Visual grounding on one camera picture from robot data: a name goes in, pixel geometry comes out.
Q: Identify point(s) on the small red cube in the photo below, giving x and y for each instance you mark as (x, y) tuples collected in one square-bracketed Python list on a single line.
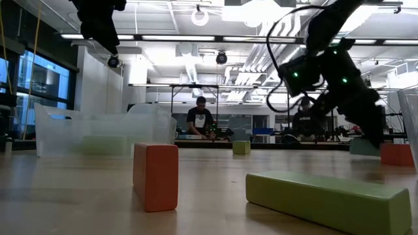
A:
[(396, 154)]

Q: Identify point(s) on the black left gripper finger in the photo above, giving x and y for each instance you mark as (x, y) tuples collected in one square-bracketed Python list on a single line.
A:
[(101, 34)]

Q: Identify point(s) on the grey translucent plastic bin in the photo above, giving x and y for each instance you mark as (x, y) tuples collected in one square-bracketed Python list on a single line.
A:
[(173, 134)]

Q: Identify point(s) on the red rectangular block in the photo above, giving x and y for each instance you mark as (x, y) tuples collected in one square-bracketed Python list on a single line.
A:
[(156, 178)]

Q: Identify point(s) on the white cup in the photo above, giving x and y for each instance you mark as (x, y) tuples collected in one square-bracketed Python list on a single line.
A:
[(8, 145)]

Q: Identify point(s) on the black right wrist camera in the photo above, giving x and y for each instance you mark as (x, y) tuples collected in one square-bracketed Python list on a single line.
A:
[(300, 76)]

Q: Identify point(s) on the blue storage box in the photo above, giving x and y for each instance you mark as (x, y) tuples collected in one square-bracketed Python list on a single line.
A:
[(261, 131)]

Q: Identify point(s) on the person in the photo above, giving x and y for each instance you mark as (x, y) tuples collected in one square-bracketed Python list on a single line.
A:
[(302, 125), (200, 117)]

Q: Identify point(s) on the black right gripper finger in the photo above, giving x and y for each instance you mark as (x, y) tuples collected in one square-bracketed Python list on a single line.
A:
[(374, 130)]

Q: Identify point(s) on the green rectangular block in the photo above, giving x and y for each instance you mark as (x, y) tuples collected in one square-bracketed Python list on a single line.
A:
[(104, 145), (241, 147)]

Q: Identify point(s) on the black aluminium table frame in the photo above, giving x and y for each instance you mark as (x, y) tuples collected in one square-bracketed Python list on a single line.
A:
[(277, 146)]

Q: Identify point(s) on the blue rectangular block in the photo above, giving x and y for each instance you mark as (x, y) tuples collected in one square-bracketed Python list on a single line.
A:
[(357, 148)]

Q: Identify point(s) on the black ceiling light bar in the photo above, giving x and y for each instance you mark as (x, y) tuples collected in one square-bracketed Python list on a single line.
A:
[(218, 38)]

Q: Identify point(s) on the black background robot arm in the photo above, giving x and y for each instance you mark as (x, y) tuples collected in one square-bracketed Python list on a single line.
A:
[(222, 132)]

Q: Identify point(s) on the black ceiling spotlight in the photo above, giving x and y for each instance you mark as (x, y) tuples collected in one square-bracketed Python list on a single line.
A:
[(112, 62), (221, 58)]

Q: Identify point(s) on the large glass window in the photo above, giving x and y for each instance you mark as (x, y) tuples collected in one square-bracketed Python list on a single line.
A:
[(42, 78)]

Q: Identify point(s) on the long green block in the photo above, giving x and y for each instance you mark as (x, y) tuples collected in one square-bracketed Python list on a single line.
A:
[(326, 199)]

